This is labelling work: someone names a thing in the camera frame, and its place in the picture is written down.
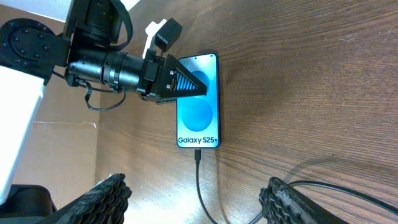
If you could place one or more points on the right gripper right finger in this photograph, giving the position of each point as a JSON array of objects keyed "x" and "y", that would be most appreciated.
[{"x": 282, "y": 204}]

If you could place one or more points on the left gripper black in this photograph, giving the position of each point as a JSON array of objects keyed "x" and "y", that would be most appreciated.
[{"x": 162, "y": 80}]

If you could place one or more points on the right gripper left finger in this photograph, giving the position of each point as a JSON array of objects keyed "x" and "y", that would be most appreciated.
[{"x": 105, "y": 203}]

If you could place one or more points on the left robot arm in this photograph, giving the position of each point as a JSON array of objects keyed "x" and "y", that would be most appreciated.
[{"x": 89, "y": 51}]

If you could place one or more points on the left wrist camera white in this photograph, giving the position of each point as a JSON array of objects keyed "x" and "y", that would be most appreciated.
[{"x": 163, "y": 35}]

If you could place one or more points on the blue Samsung Galaxy smartphone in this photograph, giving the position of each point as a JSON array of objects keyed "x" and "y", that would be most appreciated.
[{"x": 198, "y": 117}]

